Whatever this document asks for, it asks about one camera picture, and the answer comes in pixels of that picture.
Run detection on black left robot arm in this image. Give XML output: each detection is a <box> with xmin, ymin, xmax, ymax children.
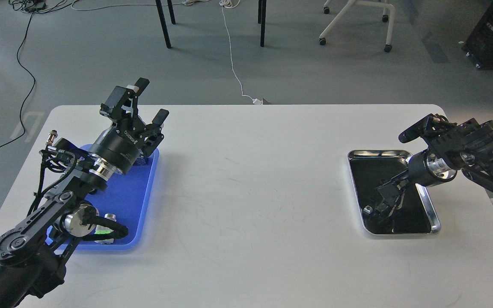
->
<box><xmin>0</xmin><ymin>78</ymin><xmax>169</xmax><ymax>308</ymax></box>

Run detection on silver green indicator part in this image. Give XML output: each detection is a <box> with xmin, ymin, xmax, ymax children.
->
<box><xmin>95</xmin><ymin>213</ymin><xmax>117</xmax><ymax>244</ymax></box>

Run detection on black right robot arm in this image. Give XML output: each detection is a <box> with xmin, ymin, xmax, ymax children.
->
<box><xmin>363</xmin><ymin>114</ymin><xmax>493</xmax><ymax>218</ymax></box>

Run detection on blue plastic tray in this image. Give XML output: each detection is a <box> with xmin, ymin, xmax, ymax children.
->
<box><xmin>45</xmin><ymin>144</ymin><xmax>160</xmax><ymax>251</ymax></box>

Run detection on black floor cable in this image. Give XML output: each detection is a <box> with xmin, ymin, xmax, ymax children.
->
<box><xmin>0</xmin><ymin>0</ymin><xmax>71</xmax><ymax>231</ymax></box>

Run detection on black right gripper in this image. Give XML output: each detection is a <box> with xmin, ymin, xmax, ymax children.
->
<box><xmin>362</xmin><ymin>150</ymin><xmax>457</xmax><ymax>214</ymax></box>

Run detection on white floor cable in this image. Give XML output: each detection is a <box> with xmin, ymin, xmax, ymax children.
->
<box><xmin>71</xmin><ymin>0</ymin><xmax>264</xmax><ymax>105</ymax></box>

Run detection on white wheeled chair base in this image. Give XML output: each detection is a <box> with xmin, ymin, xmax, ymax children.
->
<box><xmin>318</xmin><ymin>0</ymin><xmax>395</xmax><ymax>53</ymax></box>

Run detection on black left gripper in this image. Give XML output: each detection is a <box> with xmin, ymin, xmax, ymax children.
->
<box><xmin>88</xmin><ymin>78</ymin><xmax>169</xmax><ymax>174</ymax></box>

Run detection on silver metal tray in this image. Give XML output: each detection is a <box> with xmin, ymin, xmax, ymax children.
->
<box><xmin>347</xmin><ymin>150</ymin><xmax>441</xmax><ymax>236</ymax></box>

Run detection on black table legs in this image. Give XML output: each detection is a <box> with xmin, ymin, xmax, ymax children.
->
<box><xmin>155</xmin><ymin>0</ymin><xmax>267</xmax><ymax>49</ymax></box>

